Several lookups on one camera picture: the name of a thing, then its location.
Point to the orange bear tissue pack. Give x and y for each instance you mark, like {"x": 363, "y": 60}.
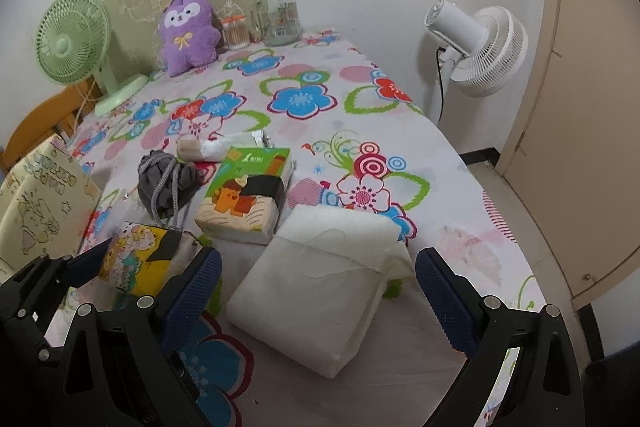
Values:
{"x": 235, "y": 217}

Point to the glass jar with green lid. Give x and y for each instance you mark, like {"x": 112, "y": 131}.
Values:
{"x": 280, "y": 17}

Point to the clear plastic bag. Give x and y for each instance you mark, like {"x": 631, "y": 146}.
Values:
{"x": 245, "y": 139}

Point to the green tissue pack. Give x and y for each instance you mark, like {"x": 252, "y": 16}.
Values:
{"x": 255, "y": 161}

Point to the large white tissue pack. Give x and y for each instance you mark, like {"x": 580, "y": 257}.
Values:
{"x": 310, "y": 297}

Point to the beige door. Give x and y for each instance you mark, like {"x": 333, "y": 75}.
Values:
{"x": 590, "y": 107}

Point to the yellow cartoon gift bag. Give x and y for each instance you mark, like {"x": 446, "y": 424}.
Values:
{"x": 40, "y": 207}

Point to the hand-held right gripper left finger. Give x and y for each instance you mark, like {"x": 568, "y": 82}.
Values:
{"x": 192, "y": 289}

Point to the floral tablecloth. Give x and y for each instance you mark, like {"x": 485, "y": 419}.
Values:
{"x": 350, "y": 132}

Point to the paper roll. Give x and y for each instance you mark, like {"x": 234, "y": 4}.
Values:
{"x": 200, "y": 149}

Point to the white standing fan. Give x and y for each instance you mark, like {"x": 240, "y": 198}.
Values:
{"x": 492, "y": 47}

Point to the green desk fan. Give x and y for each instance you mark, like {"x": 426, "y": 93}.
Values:
{"x": 62, "y": 44}

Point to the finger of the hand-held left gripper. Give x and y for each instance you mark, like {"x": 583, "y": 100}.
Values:
{"x": 87, "y": 264}
{"x": 35, "y": 337}

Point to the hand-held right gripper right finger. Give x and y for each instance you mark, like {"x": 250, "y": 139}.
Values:
{"x": 445, "y": 302}

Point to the cotton swab jar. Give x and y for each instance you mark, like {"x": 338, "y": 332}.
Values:
{"x": 234, "y": 34}

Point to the yellow cartoon tissue pack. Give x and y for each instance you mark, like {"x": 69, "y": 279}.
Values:
{"x": 145, "y": 252}

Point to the wooden chair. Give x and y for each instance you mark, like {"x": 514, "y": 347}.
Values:
{"x": 35, "y": 122}

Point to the purple plush toy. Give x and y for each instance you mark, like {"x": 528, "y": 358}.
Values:
{"x": 187, "y": 42}

